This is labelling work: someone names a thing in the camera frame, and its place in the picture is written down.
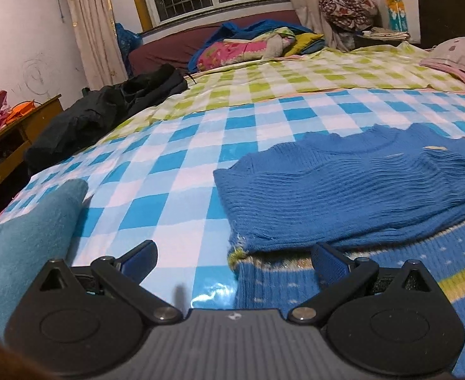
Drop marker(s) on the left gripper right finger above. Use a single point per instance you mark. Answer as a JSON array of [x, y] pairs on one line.
[[340, 279]]

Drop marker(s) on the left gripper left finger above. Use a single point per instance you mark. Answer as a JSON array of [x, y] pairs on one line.
[[122, 277]]

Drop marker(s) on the blue knitted sweater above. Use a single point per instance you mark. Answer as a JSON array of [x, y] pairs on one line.
[[386, 193]]

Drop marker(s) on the blue white checkered bedsheet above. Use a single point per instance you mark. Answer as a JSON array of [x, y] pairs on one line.
[[158, 182]]

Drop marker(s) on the teal fleece cloth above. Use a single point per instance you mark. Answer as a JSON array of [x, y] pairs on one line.
[[27, 242]]

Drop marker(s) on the pink spotted pillow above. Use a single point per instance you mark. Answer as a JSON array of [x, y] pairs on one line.
[[448, 57]]

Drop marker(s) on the green white checkered bedsheet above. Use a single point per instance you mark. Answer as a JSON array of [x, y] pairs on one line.
[[383, 66]]

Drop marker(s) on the black jacket on bed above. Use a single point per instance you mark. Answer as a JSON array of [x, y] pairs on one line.
[[97, 113]]

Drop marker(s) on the wooden TV cabinet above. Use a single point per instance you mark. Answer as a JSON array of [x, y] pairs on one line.
[[16, 137]]

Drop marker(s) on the yellow blue bottle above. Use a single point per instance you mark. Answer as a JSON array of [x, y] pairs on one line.
[[397, 15]]

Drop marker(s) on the stack of papers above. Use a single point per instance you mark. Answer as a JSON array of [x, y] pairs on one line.
[[376, 33]]

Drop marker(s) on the orange bag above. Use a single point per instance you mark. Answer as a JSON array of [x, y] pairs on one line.
[[20, 110]]

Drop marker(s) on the floral patterned bundle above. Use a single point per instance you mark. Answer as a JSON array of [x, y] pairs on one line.
[[350, 15]]

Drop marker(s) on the yellow folded cloth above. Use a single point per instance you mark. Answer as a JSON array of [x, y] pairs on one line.
[[302, 42]]

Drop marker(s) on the maroon sofa bench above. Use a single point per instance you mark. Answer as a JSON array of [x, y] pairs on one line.
[[178, 48]]

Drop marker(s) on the dark blue plastic bag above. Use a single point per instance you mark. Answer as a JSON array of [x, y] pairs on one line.
[[127, 42]]

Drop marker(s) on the pink floral folded quilt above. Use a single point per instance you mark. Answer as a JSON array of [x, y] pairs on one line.
[[271, 44]]

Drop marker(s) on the blue blanket on bench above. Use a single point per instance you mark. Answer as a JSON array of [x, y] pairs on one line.
[[230, 30]]

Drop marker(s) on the left beige curtain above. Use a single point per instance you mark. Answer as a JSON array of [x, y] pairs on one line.
[[95, 33]]

